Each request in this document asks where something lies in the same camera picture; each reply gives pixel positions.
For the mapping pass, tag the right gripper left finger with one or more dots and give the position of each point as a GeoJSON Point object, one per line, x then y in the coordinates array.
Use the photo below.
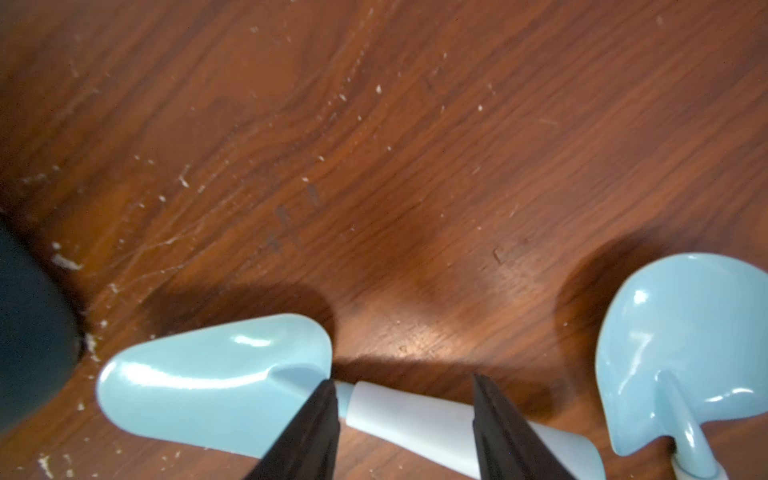
{"type": "Point", "coordinates": [307, 448]}

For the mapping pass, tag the teal shovel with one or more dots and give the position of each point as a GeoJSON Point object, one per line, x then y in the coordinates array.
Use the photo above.
{"type": "Point", "coordinates": [683, 343]}
{"type": "Point", "coordinates": [235, 388]}

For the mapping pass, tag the dark teal storage box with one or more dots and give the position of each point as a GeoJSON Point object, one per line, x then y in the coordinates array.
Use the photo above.
{"type": "Point", "coordinates": [40, 338]}

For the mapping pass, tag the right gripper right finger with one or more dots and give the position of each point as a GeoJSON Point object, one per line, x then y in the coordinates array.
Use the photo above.
{"type": "Point", "coordinates": [507, 446]}

